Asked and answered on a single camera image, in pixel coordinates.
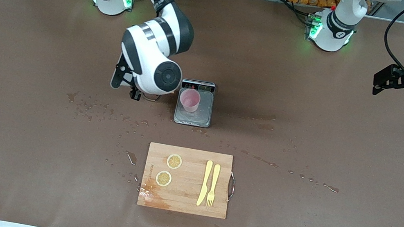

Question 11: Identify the pink plastic cup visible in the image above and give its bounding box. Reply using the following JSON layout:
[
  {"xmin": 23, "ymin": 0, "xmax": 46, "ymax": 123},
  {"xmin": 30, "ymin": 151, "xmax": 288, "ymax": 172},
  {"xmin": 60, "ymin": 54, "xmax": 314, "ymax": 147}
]
[{"xmin": 178, "ymin": 88, "xmax": 202, "ymax": 114}]

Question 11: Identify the wooden cutting board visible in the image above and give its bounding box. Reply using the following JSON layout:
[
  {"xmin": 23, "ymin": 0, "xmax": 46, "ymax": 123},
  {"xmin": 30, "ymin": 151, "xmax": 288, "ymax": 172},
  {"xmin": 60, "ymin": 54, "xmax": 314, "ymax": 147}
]
[{"xmin": 137, "ymin": 141, "xmax": 240, "ymax": 221}]

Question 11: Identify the silver digital kitchen scale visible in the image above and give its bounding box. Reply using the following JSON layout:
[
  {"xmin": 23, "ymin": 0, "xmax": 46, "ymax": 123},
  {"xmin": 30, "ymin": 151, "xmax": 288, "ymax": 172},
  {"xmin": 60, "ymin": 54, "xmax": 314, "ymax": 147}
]
[{"xmin": 173, "ymin": 77, "xmax": 218, "ymax": 129}]

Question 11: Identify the yellow lemon slice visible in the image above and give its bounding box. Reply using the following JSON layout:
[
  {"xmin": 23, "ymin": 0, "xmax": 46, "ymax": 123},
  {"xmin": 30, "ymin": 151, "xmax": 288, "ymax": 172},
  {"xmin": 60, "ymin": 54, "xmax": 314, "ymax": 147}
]
[
  {"xmin": 165, "ymin": 153, "xmax": 184, "ymax": 171},
  {"xmin": 155, "ymin": 169, "xmax": 173, "ymax": 188}
]

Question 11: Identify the yellow plastic knife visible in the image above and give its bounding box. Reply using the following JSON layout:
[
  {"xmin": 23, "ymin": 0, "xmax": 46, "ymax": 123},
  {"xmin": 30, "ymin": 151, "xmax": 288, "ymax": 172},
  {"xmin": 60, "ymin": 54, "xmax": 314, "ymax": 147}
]
[{"xmin": 196, "ymin": 159, "xmax": 214, "ymax": 208}]

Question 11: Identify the yellow plastic fork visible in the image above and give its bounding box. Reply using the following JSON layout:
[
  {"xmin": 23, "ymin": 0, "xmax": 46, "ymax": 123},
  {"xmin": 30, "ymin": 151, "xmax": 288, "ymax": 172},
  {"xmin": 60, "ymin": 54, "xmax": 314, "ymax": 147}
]
[{"xmin": 205, "ymin": 163, "xmax": 221, "ymax": 208}]

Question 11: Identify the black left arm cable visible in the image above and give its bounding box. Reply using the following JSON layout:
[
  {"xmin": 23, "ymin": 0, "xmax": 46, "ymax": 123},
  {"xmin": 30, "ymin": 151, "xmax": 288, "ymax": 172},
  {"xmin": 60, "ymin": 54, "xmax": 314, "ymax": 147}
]
[{"xmin": 379, "ymin": 0, "xmax": 404, "ymax": 70}]

